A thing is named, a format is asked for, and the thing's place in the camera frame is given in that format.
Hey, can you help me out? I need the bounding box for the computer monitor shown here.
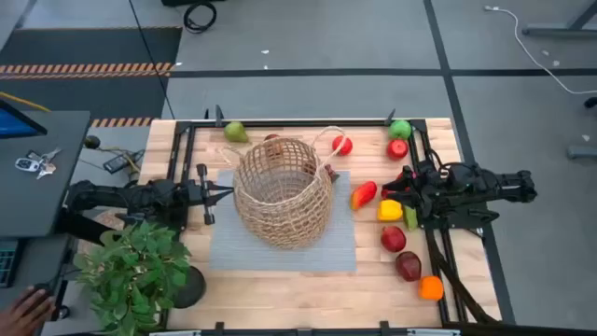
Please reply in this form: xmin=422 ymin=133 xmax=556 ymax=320
xmin=0 ymin=98 xmax=49 ymax=140

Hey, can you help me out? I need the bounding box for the yellow bell pepper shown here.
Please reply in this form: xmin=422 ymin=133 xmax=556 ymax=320
xmin=376 ymin=199 xmax=404 ymax=223

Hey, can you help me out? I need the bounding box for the black aluminium table frame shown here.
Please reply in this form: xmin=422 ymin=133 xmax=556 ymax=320
xmin=158 ymin=105 xmax=503 ymax=336

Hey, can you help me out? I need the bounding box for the person's hand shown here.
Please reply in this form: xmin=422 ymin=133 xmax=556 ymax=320
xmin=0 ymin=286 xmax=56 ymax=336

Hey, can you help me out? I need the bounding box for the key bunch with fob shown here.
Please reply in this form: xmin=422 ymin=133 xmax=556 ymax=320
xmin=14 ymin=147 xmax=63 ymax=181

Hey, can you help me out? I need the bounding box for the white floor cable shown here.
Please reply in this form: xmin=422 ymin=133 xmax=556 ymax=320
xmin=483 ymin=4 xmax=597 ymax=96

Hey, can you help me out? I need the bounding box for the grey table leg frame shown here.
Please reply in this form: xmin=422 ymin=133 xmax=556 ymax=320
xmin=521 ymin=0 xmax=597 ymax=39

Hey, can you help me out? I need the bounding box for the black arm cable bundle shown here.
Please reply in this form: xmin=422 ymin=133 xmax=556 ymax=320
xmin=426 ymin=228 xmax=500 ymax=326

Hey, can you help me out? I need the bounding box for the black coiled cable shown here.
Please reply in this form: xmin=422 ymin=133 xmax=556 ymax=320
xmin=182 ymin=1 xmax=218 ymax=35

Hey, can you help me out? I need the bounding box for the bright green apple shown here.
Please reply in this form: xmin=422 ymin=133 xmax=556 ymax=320
xmin=388 ymin=119 xmax=413 ymax=141

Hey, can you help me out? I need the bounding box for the green leafy plant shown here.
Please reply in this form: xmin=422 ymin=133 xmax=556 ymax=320
xmin=72 ymin=219 xmax=192 ymax=335

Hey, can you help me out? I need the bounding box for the black plant pot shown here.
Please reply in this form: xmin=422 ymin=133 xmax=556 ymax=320
xmin=170 ymin=264 xmax=208 ymax=310

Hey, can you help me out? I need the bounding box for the dark red apple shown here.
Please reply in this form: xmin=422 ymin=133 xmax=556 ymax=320
xmin=380 ymin=225 xmax=408 ymax=254

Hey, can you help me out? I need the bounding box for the black power adapter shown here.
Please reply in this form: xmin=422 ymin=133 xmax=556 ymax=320
xmin=102 ymin=149 xmax=146 ymax=175

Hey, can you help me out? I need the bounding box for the red orange mango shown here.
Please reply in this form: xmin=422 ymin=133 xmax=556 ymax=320
xmin=350 ymin=180 xmax=379 ymax=211

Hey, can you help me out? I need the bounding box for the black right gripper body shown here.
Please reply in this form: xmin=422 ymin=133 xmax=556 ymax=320
xmin=409 ymin=161 xmax=439 ymax=228

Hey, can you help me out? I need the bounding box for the yellow cable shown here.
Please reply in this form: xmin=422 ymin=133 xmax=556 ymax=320
xmin=0 ymin=91 xmax=51 ymax=113

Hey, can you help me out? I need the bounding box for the light green fruit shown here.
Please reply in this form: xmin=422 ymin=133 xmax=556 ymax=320
xmin=402 ymin=204 xmax=420 ymax=232

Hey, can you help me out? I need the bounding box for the round woven placemat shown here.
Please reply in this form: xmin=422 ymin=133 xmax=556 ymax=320
xmin=76 ymin=209 xmax=141 ymax=256

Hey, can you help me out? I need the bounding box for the orange fruit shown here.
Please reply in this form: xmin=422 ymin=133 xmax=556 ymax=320
xmin=418 ymin=275 xmax=445 ymax=301

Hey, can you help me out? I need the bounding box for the woven wicker basket with handles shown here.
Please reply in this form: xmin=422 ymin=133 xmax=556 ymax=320
xmin=218 ymin=124 xmax=349 ymax=251

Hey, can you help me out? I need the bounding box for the green pear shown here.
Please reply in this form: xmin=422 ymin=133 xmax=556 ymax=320
xmin=223 ymin=120 xmax=250 ymax=144

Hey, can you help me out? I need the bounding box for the thin black floor cable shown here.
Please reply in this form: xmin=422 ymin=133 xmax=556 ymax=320
xmin=128 ymin=0 xmax=175 ymax=119

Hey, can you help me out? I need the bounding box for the dark grey desk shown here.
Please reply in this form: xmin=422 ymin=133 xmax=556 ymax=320
xmin=0 ymin=110 xmax=92 ymax=336

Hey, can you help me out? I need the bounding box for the red yellow peach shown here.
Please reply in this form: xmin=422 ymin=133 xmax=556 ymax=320
xmin=263 ymin=133 xmax=284 ymax=158

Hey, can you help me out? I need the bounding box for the black keyboard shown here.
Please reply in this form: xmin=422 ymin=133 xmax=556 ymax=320
xmin=0 ymin=237 xmax=22 ymax=289

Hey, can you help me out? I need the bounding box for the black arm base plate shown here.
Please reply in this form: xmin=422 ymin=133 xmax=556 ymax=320
xmin=419 ymin=204 xmax=500 ymax=231

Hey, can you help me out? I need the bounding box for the black hazard-striped floor mat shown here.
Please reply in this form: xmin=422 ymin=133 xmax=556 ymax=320
xmin=0 ymin=26 xmax=184 ymax=130

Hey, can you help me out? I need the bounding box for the red tomato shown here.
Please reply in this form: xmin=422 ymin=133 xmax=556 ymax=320
xmin=331 ymin=134 xmax=354 ymax=157

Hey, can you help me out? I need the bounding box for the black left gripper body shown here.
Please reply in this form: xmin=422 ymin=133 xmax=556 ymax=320
xmin=185 ymin=162 xmax=216 ymax=227

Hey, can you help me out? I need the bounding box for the grey furniture foot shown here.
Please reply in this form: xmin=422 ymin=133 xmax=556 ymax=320
xmin=566 ymin=145 xmax=597 ymax=161

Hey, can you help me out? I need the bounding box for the grey woven table mat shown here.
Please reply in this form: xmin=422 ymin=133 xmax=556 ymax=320
xmin=208 ymin=168 xmax=358 ymax=273

